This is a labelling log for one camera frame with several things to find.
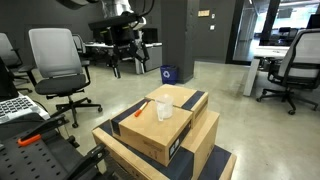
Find black clamp orange handle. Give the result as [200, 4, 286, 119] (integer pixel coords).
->
[64, 143, 111, 180]
[16, 113, 68, 148]

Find white mesh black frame chair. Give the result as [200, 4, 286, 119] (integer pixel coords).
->
[255, 28, 320, 116]

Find flat cardboard box dark tape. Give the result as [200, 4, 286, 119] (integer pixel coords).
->
[196, 143, 238, 180]

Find large cardboard box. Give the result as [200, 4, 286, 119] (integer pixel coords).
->
[91, 109, 221, 180]

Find blue recycling bin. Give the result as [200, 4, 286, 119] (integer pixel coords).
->
[160, 64, 179, 86]

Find grey mesh office chair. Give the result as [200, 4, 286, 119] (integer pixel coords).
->
[0, 32, 34, 94]
[71, 33, 98, 68]
[27, 27, 104, 129]

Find long white office desk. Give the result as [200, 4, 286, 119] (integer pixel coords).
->
[243, 45, 291, 98]

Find silver laptop black keys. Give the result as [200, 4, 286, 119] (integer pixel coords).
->
[0, 56, 51, 125]

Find small cardboard box dark tape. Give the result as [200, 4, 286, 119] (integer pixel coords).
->
[144, 83, 209, 129]

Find small cardboard box printed label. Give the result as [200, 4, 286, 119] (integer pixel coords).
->
[110, 97, 194, 168]

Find black office chair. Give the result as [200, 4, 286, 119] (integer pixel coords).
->
[278, 26, 299, 43]

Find grey white office desk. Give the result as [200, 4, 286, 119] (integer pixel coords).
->
[84, 41, 164, 75]

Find clear plastic measuring cup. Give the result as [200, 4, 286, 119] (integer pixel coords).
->
[154, 93, 175, 122]

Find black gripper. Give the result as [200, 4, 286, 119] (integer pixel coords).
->
[100, 25, 150, 80]

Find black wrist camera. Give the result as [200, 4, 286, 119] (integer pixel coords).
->
[88, 13, 141, 34]

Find orange capped white marker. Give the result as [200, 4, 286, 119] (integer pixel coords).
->
[133, 100, 150, 118]

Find beige wall sign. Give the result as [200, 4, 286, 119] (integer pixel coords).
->
[197, 9, 211, 18]

